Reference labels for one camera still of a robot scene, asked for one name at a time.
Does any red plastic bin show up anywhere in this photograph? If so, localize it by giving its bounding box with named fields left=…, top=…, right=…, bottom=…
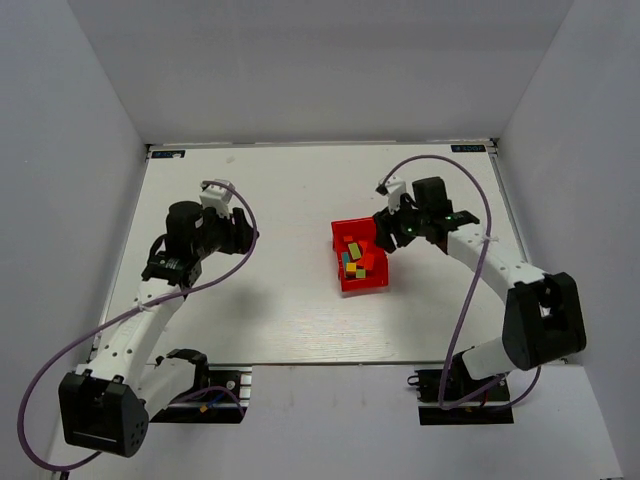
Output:
left=331, top=217, right=389, bottom=293

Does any red arch wood block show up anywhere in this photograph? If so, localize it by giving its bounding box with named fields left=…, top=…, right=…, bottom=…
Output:
left=357, top=240, right=375, bottom=272

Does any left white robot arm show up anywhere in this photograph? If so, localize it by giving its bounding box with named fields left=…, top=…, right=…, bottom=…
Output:
left=58, top=201, right=257, bottom=457

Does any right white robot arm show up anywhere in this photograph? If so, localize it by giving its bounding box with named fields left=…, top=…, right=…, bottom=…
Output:
left=373, top=176, right=587, bottom=397

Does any long green wood block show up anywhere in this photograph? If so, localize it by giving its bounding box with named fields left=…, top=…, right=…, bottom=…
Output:
left=347, top=242, right=362, bottom=261

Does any left blue table sticker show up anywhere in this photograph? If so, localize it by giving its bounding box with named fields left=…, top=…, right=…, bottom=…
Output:
left=151, top=150, right=186, bottom=159

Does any blue table sticker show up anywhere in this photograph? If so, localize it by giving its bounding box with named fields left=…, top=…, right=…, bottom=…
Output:
left=451, top=144, right=486, bottom=153
left=151, top=150, right=186, bottom=159

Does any right blue table sticker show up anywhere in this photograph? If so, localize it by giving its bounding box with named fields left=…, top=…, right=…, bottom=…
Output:
left=451, top=144, right=486, bottom=153

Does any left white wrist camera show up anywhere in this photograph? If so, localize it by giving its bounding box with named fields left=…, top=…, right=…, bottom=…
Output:
left=199, top=179, right=234, bottom=218

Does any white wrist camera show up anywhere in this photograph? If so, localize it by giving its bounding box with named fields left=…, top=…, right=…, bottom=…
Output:
left=375, top=175, right=411, bottom=215
left=199, top=179, right=234, bottom=218

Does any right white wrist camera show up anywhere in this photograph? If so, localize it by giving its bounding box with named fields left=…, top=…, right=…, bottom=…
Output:
left=375, top=175, right=411, bottom=215

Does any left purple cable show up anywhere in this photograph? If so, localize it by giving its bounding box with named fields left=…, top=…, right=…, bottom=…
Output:
left=17, top=180, right=260, bottom=471

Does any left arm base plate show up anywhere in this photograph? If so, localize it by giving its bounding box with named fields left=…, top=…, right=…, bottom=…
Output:
left=151, top=366, right=252, bottom=425

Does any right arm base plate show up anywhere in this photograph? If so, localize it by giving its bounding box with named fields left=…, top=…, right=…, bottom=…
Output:
left=407, top=369, right=514, bottom=426

